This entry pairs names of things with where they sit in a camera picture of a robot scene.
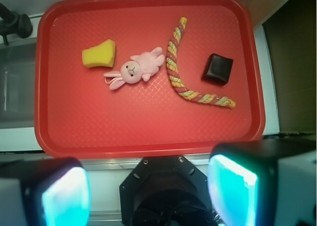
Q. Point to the pink plush bunny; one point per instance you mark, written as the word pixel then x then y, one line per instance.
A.
pixel 139 67

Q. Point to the yellow sponge wedge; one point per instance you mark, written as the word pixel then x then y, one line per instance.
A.
pixel 102 55

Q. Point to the grey metal bin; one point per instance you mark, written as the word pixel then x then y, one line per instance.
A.
pixel 17 84

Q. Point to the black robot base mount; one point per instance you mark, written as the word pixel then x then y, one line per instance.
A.
pixel 166 191

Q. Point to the black clamp fixture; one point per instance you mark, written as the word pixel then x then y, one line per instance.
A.
pixel 14 23

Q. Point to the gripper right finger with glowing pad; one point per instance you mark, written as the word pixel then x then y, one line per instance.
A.
pixel 271 182

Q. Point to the black box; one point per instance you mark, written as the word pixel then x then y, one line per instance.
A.
pixel 217 69

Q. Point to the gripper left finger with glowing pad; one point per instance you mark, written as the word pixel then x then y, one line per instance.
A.
pixel 49 192

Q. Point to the red plastic tray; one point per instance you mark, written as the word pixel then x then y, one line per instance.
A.
pixel 76 114

